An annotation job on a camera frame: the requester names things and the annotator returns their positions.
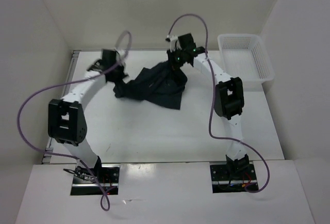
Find dark navy shorts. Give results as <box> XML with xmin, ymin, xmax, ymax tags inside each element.
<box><xmin>113</xmin><ymin>61</ymin><xmax>188</xmax><ymax>110</ymax></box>

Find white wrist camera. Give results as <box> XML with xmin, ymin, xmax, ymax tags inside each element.
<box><xmin>166</xmin><ymin>35</ymin><xmax>180</xmax><ymax>52</ymax></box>
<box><xmin>116</xmin><ymin>50</ymin><xmax>128</xmax><ymax>67</ymax></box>

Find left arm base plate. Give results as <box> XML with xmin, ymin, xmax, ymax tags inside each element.
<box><xmin>64</xmin><ymin>164</ymin><xmax>120</xmax><ymax>196</ymax></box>

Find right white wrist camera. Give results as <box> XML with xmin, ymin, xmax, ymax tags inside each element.
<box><xmin>166</xmin><ymin>35</ymin><xmax>180</xmax><ymax>52</ymax></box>

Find aluminium table edge rail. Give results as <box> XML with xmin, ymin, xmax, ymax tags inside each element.
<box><xmin>41</xmin><ymin>50</ymin><xmax>81</xmax><ymax>164</ymax></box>

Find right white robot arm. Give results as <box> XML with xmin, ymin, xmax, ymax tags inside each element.
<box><xmin>166</xmin><ymin>33</ymin><xmax>250</xmax><ymax>179</ymax></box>

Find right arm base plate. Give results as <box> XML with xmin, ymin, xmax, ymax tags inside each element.
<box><xmin>210</xmin><ymin>162</ymin><xmax>259</xmax><ymax>194</ymax></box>

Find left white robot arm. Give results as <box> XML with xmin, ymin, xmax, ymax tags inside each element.
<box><xmin>48</xmin><ymin>49</ymin><xmax>128</xmax><ymax>183</ymax></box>

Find white plastic mesh basket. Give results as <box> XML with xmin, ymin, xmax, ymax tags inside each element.
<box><xmin>218</xmin><ymin>34</ymin><xmax>275</xmax><ymax>84</ymax></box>

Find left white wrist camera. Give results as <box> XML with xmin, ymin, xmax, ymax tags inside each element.
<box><xmin>116</xmin><ymin>50</ymin><xmax>128</xmax><ymax>67</ymax></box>

